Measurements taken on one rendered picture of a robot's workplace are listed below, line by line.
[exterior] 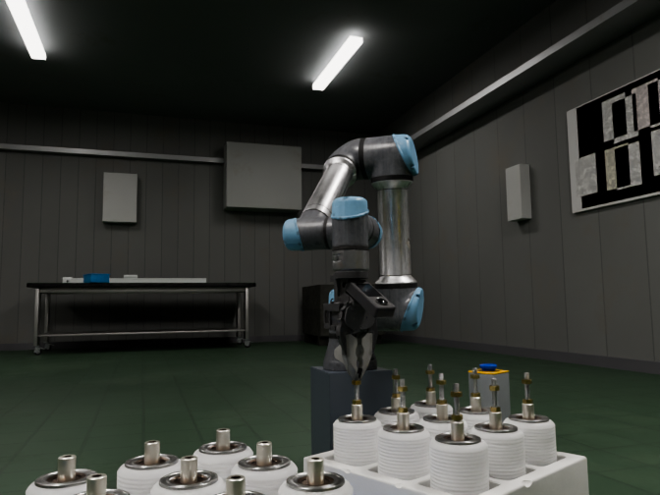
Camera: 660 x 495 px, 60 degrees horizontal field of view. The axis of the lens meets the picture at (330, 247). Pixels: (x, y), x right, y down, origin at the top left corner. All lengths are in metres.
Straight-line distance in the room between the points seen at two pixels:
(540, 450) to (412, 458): 0.26
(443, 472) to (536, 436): 0.25
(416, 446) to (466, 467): 0.11
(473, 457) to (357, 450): 0.25
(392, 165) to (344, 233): 0.45
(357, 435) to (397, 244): 0.60
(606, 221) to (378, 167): 3.21
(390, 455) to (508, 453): 0.20
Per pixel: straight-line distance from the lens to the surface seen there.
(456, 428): 1.01
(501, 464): 1.09
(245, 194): 7.44
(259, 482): 0.84
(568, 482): 1.20
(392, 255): 1.54
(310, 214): 1.31
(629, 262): 4.45
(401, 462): 1.06
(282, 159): 7.65
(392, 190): 1.55
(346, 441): 1.14
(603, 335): 4.64
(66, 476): 0.88
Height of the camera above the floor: 0.48
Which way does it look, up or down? 6 degrees up
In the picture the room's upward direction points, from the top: 1 degrees counter-clockwise
